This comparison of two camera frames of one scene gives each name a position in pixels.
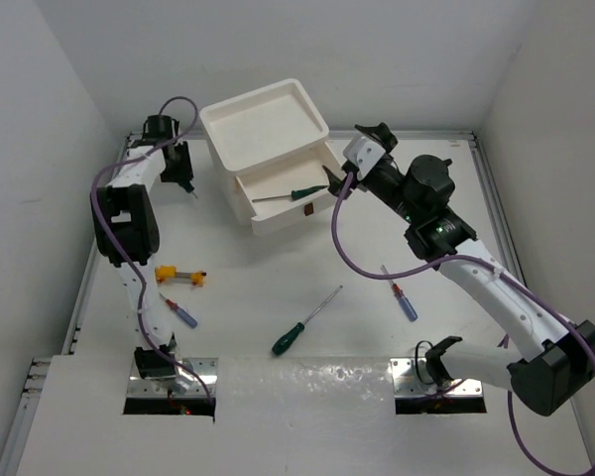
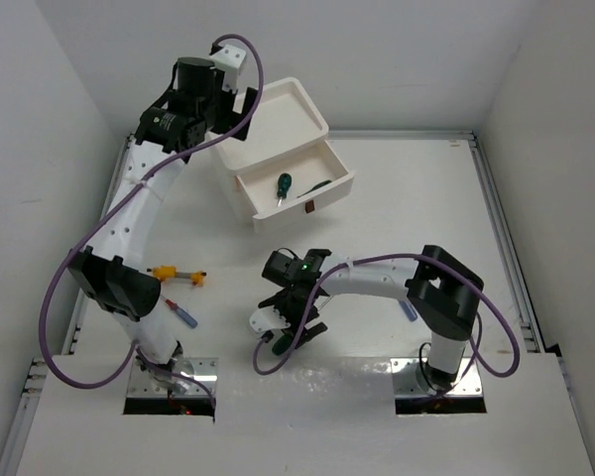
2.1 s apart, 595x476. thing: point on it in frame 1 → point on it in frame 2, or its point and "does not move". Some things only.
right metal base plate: [411, 378] does not move
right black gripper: [381, 134] → [279, 302]
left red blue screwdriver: [182, 314] does not move
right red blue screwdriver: [405, 303] does not move
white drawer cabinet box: [254, 129] does not move
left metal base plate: [184, 384] does not move
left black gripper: [184, 173] → [229, 120]
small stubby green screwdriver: [187, 186] → [284, 184]
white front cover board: [284, 416] does not move
